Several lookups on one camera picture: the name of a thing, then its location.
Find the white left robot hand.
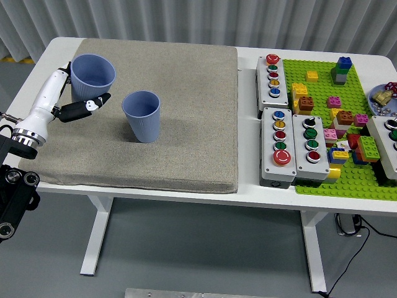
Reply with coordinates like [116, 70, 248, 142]
[14, 61, 112, 139]

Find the blue ribbed cup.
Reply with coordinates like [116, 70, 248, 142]
[69, 53, 117, 103]
[122, 90, 161, 144]

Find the grey-brown mat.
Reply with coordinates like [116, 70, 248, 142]
[17, 38, 239, 194]

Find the white table leg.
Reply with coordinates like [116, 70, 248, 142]
[300, 210, 328, 293]
[79, 195, 114, 276]

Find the white curtain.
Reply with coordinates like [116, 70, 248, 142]
[0, 0, 397, 63]

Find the grey five-button box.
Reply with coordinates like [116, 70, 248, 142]
[259, 107, 297, 188]
[254, 54, 290, 119]

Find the yellow brick stack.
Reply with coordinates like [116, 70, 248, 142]
[290, 82, 309, 115]

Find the grey button box with selector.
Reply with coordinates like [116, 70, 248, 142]
[292, 114, 330, 187]

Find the green brick baseplate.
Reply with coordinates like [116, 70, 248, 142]
[282, 58, 397, 198]

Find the pink brick on white brick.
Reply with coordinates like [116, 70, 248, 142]
[323, 128, 337, 147]

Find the blue green grey brick tower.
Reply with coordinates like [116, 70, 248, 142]
[329, 56, 353, 86]

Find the blue and yellow brick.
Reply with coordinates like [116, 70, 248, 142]
[327, 147, 349, 165]

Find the yellow round brick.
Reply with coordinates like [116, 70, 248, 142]
[325, 166, 342, 186]

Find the brown brick on white brick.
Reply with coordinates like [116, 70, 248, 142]
[329, 110, 354, 131]

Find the red brick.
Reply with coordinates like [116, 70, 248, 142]
[346, 133, 361, 150]

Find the grey power adapter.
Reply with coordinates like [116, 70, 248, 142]
[334, 212, 362, 237]

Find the green topped brick stack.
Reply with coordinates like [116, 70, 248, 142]
[351, 135, 381, 165]

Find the blue plate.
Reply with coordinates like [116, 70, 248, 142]
[367, 84, 397, 116]

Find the gold figure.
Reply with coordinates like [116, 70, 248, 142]
[372, 89, 392, 104]

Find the white button box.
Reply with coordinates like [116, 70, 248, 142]
[365, 115, 397, 181]

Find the black brick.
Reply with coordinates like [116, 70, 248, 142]
[373, 161, 391, 189]

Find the black cable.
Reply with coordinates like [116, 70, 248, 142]
[322, 217, 397, 298]

